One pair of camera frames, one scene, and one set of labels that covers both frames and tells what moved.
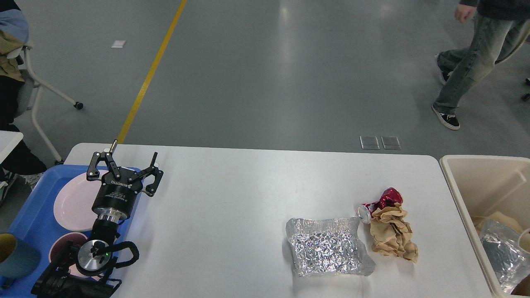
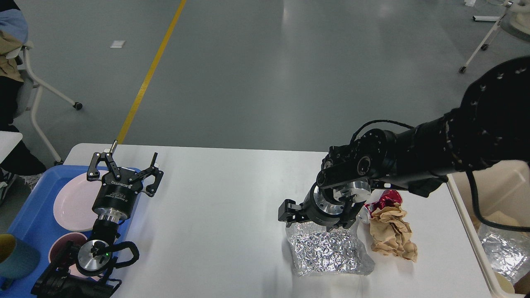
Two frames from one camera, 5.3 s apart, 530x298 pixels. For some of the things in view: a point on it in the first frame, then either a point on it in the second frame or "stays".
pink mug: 57,243 stays
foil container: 500,243 stays
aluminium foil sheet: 328,246 stays
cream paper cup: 523,241 to 507,286
